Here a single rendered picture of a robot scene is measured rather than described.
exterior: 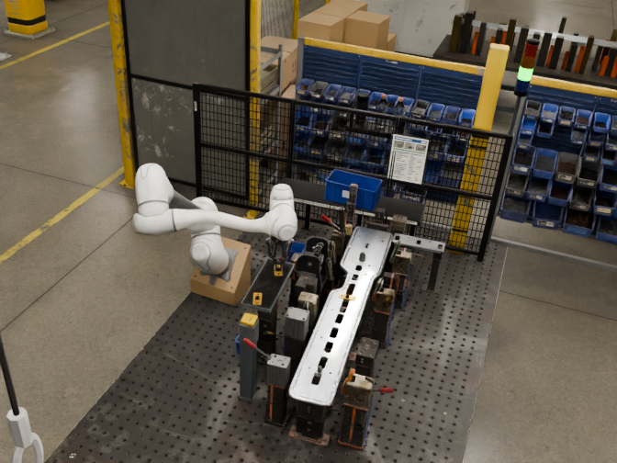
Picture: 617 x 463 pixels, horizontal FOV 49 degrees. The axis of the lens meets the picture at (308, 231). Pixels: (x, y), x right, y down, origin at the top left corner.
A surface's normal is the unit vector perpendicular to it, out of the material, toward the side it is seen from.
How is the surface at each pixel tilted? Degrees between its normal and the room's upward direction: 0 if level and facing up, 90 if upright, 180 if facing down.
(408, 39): 90
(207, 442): 0
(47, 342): 0
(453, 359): 0
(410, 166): 90
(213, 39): 90
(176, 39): 91
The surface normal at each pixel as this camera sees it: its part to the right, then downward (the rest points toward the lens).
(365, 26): -0.41, 0.47
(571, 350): 0.06, -0.84
